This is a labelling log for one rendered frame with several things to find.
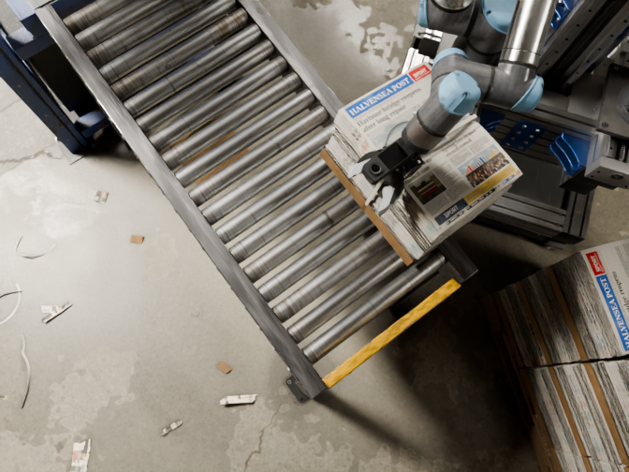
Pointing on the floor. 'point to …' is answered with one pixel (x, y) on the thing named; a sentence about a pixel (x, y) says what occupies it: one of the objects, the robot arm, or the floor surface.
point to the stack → (592, 290)
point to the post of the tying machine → (38, 99)
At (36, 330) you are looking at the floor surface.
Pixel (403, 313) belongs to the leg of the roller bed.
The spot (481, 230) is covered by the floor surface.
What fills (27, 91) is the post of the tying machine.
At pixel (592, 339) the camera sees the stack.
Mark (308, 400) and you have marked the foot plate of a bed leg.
